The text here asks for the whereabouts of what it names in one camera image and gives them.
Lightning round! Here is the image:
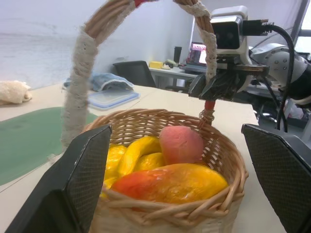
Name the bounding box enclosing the wicker basket with handle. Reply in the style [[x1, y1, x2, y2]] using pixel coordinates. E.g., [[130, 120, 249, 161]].
[[60, 0, 249, 233]]

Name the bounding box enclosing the glossy yellow fruit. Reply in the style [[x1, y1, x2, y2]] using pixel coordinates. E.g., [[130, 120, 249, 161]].
[[101, 145, 127, 199]]

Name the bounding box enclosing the yellow banana bunch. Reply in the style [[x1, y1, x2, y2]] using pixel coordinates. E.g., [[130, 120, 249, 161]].
[[118, 136, 167, 177]]

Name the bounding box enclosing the black cup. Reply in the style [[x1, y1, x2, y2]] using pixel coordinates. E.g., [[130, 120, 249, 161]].
[[173, 46, 183, 64]]

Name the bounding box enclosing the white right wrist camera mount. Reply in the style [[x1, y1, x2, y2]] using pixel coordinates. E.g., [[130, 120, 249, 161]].
[[210, 6, 253, 65]]

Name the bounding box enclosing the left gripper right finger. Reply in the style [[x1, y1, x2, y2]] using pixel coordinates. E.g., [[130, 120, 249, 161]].
[[241, 123, 311, 233]]

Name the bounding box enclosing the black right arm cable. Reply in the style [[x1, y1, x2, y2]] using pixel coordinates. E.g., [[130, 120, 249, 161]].
[[242, 18, 298, 133]]

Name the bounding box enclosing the beige towel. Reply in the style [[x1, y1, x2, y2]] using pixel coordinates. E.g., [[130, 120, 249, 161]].
[[0, 80, 33, 106]]

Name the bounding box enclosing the black office chair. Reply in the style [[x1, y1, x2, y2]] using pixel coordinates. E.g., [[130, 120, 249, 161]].
[[113, 60, 156, 88]]

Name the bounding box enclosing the blue towel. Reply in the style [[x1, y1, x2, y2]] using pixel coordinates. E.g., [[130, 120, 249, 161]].
[[63, 72, 134, 92]]

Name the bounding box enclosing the white background desk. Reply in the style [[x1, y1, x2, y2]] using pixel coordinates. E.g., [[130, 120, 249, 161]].
[[148, 65, 207, 89]]

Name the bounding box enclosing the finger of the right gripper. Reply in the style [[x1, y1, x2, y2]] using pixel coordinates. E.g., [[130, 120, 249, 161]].
[[202, 73, 251, 101], [189, 74, 208, 97]]

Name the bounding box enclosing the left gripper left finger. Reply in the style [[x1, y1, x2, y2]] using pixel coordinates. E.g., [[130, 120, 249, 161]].
[[4, 124, 113, 233]]

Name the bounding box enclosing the clear plastic container lid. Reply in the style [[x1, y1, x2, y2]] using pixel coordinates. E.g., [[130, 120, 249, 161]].
[[87, 89, 141, 111]]

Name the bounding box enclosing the green mat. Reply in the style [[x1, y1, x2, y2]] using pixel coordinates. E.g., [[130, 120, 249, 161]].
[[0, 106, 99, 186]]

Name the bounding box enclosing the pink peach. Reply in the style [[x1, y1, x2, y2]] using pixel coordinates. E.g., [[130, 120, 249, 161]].
[[159, 125, 204, 166]]

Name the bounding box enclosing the orange yellow mango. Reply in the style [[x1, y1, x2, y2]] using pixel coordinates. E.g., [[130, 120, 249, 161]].
[[111, 163, 229, 204]]

